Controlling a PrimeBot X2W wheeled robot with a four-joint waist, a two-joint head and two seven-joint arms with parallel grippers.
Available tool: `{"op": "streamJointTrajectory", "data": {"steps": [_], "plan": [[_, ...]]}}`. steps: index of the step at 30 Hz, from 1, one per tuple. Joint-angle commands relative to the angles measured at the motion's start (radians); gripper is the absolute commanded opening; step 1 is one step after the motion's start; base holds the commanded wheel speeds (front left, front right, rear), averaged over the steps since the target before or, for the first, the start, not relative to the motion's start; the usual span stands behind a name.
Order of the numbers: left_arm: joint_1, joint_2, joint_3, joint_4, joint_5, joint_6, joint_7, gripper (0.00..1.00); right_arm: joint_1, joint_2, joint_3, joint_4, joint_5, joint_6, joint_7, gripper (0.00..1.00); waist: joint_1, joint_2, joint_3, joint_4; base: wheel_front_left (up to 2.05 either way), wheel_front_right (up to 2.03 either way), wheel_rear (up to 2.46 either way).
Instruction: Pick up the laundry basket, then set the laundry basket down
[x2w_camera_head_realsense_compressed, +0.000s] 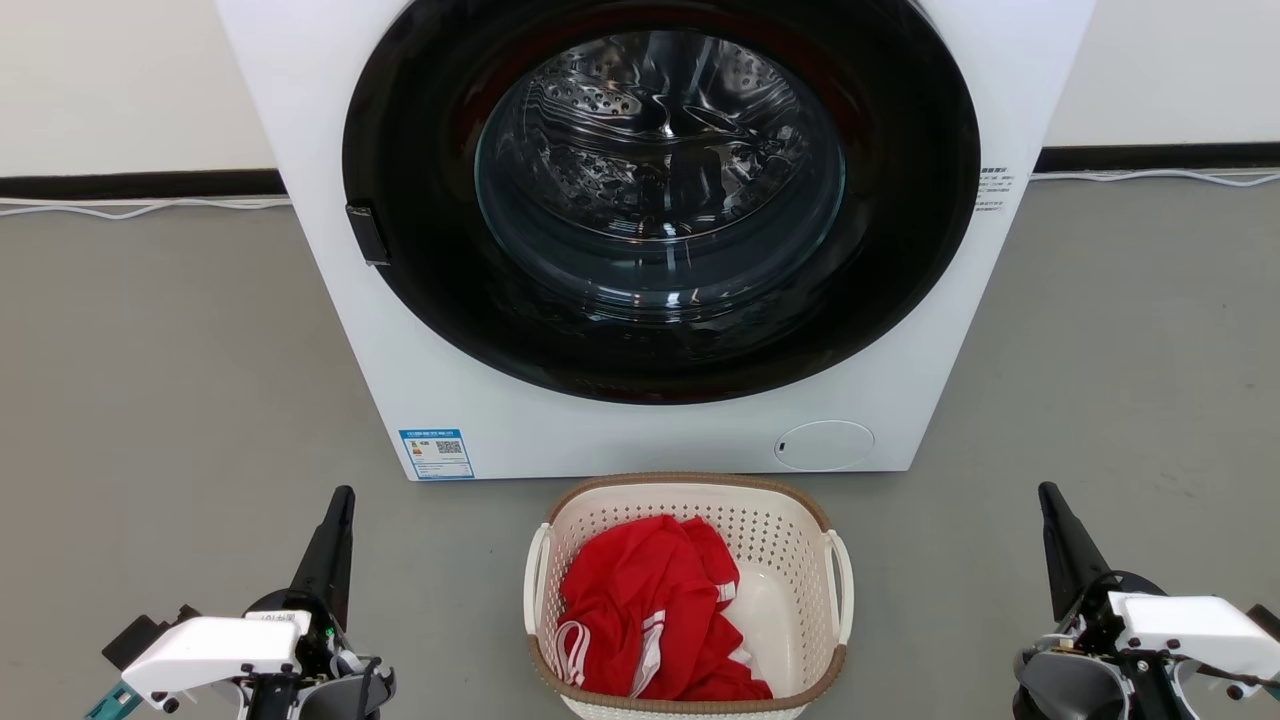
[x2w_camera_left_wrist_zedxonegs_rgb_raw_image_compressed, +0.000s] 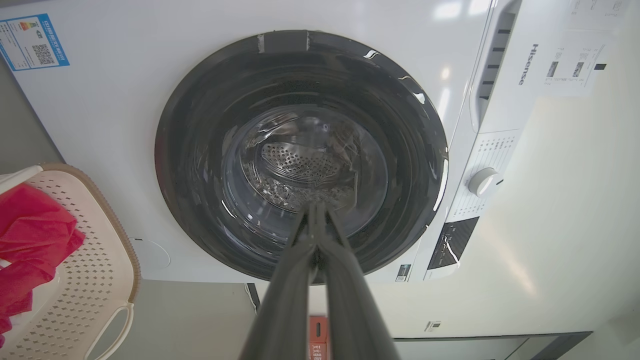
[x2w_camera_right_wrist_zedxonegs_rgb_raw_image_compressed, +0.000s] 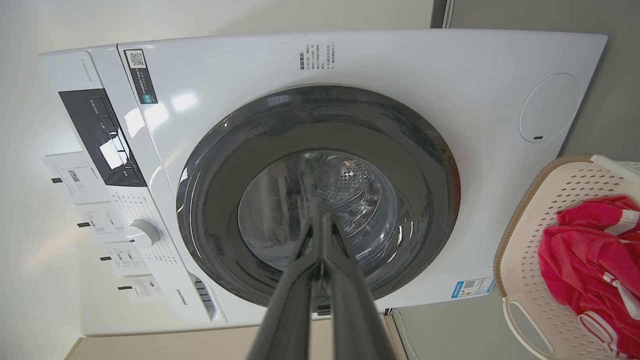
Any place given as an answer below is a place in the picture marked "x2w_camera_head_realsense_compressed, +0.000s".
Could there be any blue energy label sticker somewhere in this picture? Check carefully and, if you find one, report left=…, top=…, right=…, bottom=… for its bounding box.
left=399, top=429, right=475, bottom=481

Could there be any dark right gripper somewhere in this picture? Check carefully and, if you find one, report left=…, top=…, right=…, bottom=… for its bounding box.
left=1012, top=482, right=1201, bottom=720

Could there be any black washer door handle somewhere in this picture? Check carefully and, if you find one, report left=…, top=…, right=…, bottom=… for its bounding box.
left=346, top=204, right=391, bottom=267

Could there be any round black glass washer door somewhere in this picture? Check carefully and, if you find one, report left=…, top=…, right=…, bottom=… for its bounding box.
left=342, top=0, right=982, bottom=406

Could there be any small printed text sticker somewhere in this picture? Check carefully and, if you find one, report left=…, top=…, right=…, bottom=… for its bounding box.
left=975, top=166, right=1016, bottom=214

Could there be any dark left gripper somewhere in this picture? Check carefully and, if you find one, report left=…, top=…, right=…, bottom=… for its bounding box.
left=245, top=486, right=397, bottom=720

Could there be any thin white floor cable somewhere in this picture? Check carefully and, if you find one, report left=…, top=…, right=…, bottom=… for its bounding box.
left=1030, top=168, right=1280, bottom=189
left=0, top=196, right=293, bottom=221

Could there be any round white filter cover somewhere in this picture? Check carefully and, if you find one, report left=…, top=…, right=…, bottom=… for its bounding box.
left=774, top=420, right=876, bottom=472

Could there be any red garment with white stripes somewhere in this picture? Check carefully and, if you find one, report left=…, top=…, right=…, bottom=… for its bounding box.
left=553, top=515, right=773, bottom=703

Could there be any steel washer drum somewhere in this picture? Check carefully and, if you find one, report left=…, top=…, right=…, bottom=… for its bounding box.
left=475, top=30, right=846, bottom=321

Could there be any white front-load washing machine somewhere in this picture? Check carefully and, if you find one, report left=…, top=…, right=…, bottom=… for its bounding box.
left=215, top=0, right=1098, bottom=483

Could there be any teal left cable connector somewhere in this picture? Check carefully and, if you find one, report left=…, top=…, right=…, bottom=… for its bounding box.
left=85, top=683, right=142, bottom=720

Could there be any white perforated laundry basket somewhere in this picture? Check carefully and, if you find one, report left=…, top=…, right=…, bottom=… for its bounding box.
left=523, top=472, right=856, bottom=720

